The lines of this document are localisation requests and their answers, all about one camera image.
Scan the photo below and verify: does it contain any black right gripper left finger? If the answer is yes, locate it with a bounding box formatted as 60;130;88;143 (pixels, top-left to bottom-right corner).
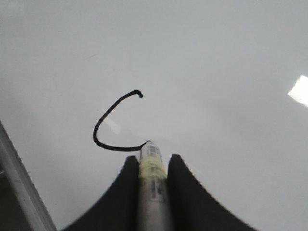
65;156;139;231

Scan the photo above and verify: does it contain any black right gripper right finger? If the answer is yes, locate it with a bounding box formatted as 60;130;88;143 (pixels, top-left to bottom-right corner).
167;154;255;231

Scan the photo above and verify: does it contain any white whiteboard marker with tape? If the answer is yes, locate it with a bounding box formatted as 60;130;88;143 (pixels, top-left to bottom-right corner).
137;141;172;231

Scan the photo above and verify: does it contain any white whiteboard with aluminium frame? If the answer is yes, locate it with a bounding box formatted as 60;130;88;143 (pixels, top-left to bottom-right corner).
0;0;308;231

